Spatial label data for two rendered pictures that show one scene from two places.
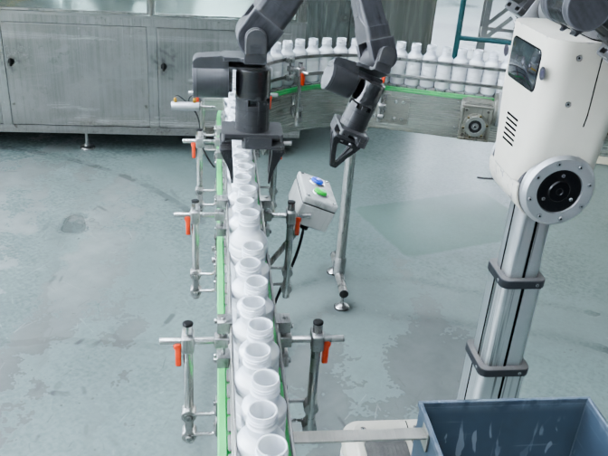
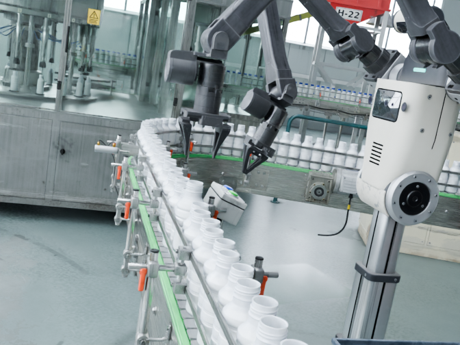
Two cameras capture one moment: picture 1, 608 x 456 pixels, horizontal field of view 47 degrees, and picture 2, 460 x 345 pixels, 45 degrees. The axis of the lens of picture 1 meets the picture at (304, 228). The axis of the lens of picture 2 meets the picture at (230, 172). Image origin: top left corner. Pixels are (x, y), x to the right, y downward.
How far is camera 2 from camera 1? 35 cm
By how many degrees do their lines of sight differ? 18
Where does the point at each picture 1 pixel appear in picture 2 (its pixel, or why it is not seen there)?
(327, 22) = not seen: hidden behind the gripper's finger
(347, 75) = (263, 100)
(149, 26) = (55, 119)
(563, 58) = (418, 96)
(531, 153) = (395, 167)
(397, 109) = (259, 178)
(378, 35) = (284, 76)
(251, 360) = (224, 259)
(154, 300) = (44, 330)
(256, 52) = (220, 48)
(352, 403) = not seen: outside the picture
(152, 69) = (53, 152)
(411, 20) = not seen: hidden behind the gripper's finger
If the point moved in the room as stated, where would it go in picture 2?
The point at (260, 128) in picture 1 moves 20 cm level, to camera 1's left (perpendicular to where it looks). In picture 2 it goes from (214, 110) to (120, 96)
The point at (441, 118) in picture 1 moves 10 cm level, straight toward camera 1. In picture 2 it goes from (292, 187) to (293, 191)
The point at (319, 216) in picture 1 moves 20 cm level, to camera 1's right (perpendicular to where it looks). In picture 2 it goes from (233, 211) to (302, 220)
